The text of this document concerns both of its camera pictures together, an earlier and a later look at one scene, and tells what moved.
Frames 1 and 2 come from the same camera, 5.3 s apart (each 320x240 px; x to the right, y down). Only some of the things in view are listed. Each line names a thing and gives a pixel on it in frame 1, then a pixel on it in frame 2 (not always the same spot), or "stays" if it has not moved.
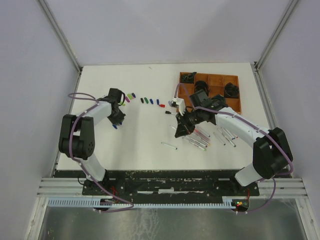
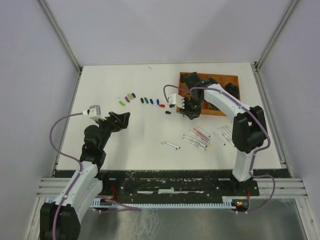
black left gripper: (120, 119) -> (121, 121)
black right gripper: (183, 129) -> (191, 114)
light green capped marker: (199, 147) stays
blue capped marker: (169, 146) stays
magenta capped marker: (196, 142) stays
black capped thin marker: (219, 138) stays
